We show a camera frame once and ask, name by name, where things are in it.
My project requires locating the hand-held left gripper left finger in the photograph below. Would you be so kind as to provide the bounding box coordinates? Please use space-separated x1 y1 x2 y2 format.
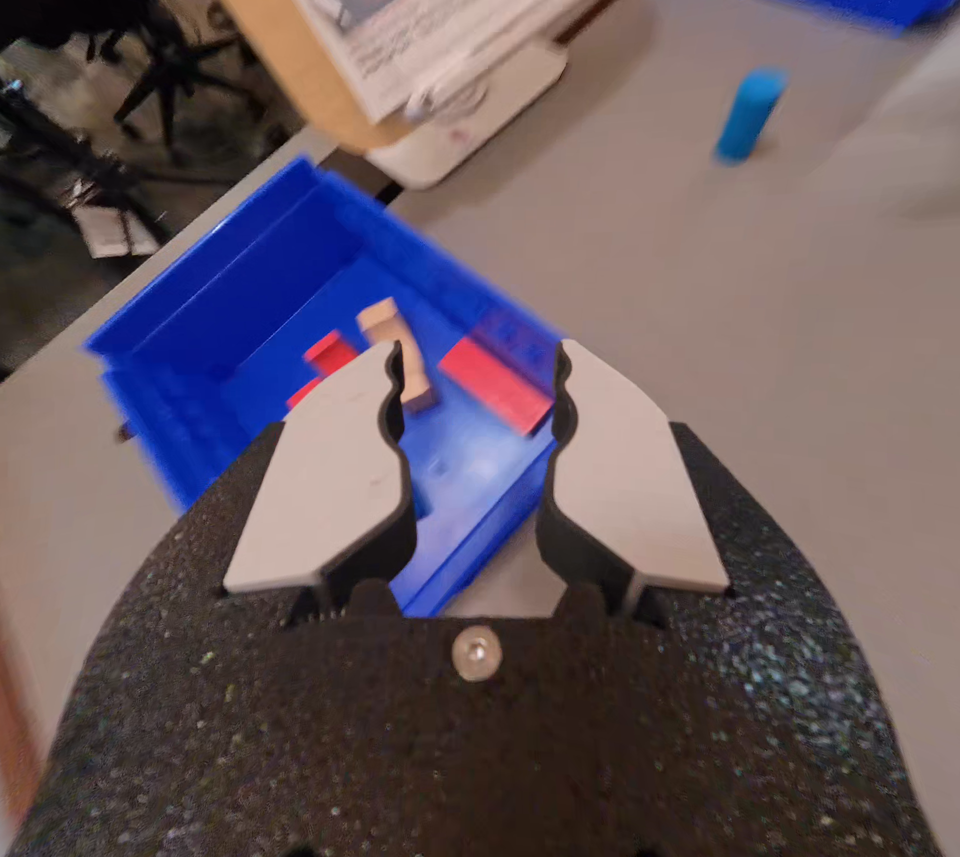
222 339 419 614

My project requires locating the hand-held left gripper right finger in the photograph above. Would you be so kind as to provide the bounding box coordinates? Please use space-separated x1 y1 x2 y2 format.
534 338 732 617

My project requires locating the red arch wooden block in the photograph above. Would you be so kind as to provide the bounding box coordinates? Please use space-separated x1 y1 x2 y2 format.
302 330 361 378

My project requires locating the tagged blue storage bin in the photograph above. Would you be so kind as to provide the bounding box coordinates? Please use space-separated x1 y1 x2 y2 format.
84 155 567 618

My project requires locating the blue cylinder wooden block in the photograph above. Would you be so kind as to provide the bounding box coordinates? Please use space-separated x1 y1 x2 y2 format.
712 68 789 164

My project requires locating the natural wood arch block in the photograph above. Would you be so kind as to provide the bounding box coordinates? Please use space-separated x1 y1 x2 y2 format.
356 296 440 414

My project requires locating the wooden document stand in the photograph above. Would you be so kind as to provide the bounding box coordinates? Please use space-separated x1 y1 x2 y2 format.
146 0 672 192

